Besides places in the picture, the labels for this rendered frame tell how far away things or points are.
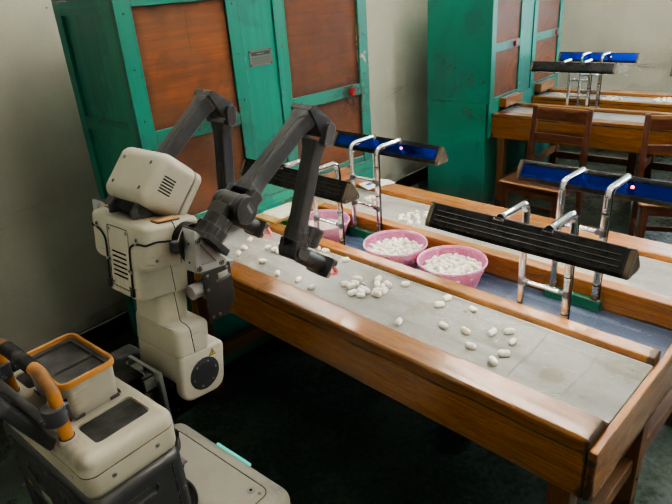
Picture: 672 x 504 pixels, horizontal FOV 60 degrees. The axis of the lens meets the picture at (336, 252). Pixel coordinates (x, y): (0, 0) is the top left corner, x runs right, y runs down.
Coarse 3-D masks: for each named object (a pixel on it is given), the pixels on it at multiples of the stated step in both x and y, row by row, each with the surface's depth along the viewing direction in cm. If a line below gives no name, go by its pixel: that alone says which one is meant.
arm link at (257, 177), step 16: (304, 112) 166; (320, 112) 170; (288, 128) 164; (304, 128) 167; (320, 128) 172; (272, 144) 163; (288, 144) 164; (256, 160) 161; (272, 160) 160; (256, 176) 157; (272, 176) 162; (240, 192) 160; (256, 192) 155; (240, 208) 152; (256, 208) 157
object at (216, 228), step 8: (208, 216) 150; (216, 216) 150; (200, 224) 149; (208, 224) 148; (216, 224) 150; (224, 224) 151; (200, 232) 147; (208, 232) 148; (216, 232) 148; (224, 232) 150; (208, 240) 146; (216, 240) 146; (224, 240) 153; (216, 248) 149; (224, 248) 149
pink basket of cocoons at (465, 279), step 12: (432, 252) 235; (444, 252) 237; (456, 252) 236; (468, 252) 234; (480, 252) 229; (420, 264) 228; (444, 276) 214; (456, 276) 213; (468, 276) 214; (480, 276) 220
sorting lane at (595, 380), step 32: (256, 256) 246; (320, 288) 217; (352, 288) 215; (416, 288) 212; (384, 320) 193; (416, 320) 192; (448, 320) 191; (480, 320) 189; (512, 320) 188; (448, 352) 175; (480, 352) 173; (512, 352) 172; (544, 352) 171; (576, 352) 170; (608, 352) 169; (544, 384) 158; (576, 384) 157; (608, 384) 156; (608, 416) 145
